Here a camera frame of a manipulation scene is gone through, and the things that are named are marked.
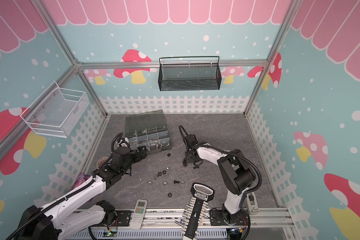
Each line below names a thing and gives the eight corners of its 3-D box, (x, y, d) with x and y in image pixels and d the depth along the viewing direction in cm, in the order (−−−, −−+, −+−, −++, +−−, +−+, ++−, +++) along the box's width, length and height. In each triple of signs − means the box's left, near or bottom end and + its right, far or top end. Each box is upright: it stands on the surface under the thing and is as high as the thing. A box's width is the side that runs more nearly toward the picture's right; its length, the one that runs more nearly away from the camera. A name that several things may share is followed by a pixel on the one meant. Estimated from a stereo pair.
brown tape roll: (94, 166, 95) (93, 164, 93) (105, 155, 100) (104, 153, 98) (98, 168, 94) (96, 166, 92) (109, 157, 99) (107, 156, 97)
